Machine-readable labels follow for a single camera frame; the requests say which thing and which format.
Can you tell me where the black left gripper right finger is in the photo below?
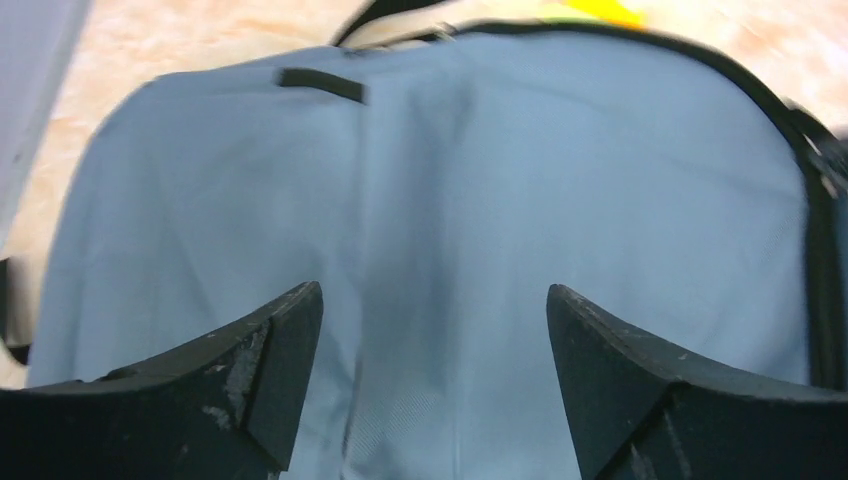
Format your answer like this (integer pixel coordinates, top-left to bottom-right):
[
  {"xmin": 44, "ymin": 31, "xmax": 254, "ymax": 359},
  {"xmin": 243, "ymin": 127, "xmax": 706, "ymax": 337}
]
[{"xmin": 547, "ymin": 285, "xmax": 847, "ymax": 480}]

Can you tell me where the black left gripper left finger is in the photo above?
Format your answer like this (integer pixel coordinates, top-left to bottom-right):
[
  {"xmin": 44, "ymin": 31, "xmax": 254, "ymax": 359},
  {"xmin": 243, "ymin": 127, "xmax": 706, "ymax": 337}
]
[{"xmin": 1, "ymin": 282, "xmax": 323, "ymax": 479}]

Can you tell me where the blue grey student backpack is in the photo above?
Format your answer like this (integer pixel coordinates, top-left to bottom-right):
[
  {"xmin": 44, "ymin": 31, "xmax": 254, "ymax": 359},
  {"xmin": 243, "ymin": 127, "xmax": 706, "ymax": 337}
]
[{"xmin": 28, "ymin": 1, "xmax": 847, "ymax": 479}]

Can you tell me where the colourful sticky note stack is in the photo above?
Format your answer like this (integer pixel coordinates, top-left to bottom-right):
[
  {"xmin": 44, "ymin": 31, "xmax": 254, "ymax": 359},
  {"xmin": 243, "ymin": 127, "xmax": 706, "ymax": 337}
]
[{"xmin": 539, "ymin": 0, "xmax": 645, "ymax": 29}]

